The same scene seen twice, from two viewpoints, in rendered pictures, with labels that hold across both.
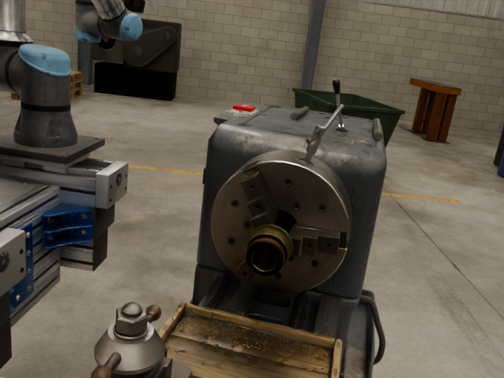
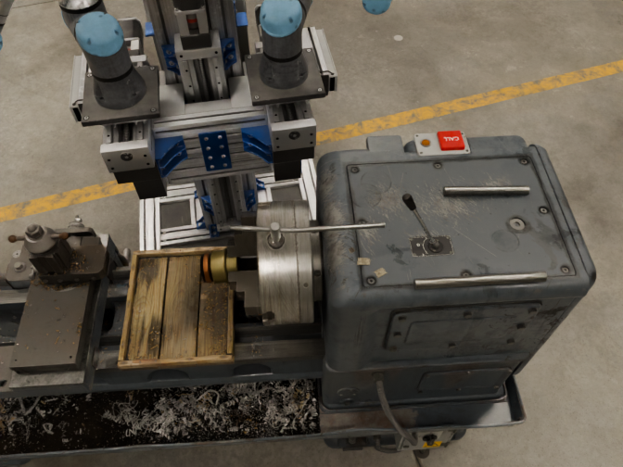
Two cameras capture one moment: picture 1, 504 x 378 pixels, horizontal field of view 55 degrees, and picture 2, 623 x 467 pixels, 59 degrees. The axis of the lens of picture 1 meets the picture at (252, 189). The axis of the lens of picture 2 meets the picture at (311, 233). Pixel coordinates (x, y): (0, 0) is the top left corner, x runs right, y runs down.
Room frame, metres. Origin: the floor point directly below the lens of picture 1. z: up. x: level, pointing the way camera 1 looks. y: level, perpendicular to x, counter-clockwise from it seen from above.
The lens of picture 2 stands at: (0.93, -0.83, 2.29)
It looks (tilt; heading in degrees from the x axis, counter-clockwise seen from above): 55 degrees down; 75
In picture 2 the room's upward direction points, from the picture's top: straight up
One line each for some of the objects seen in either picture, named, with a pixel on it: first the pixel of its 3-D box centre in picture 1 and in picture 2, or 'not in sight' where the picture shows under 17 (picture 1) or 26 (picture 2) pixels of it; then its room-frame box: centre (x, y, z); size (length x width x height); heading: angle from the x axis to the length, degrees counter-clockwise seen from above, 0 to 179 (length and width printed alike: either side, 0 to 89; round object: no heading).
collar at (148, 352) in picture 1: (130, 341); (38, 237); (0.47, 0.12, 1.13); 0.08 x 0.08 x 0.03
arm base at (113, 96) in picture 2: not in sight; (116, 79); (0.71, 0.58, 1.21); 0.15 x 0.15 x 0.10
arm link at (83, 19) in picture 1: (92, 22); not in sight; (1.50, 0.53, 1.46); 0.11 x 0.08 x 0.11; 64
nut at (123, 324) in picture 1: (131, 316); (33, 230); (0.47, 0.12, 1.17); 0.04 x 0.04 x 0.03
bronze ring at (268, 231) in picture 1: (268, 248); (221, 266); (0.90, -0.05, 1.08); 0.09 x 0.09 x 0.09; 79
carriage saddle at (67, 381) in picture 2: not in sight; (49, 309); (0.41, 0.05, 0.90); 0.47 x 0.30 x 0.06; 79
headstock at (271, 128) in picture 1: (297, 184); (433, 252); (1.45, -0.14, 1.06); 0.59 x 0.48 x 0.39; 169
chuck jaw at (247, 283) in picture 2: (317, 241); (251, 295); (0.96, -0.15, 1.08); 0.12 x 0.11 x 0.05; 79
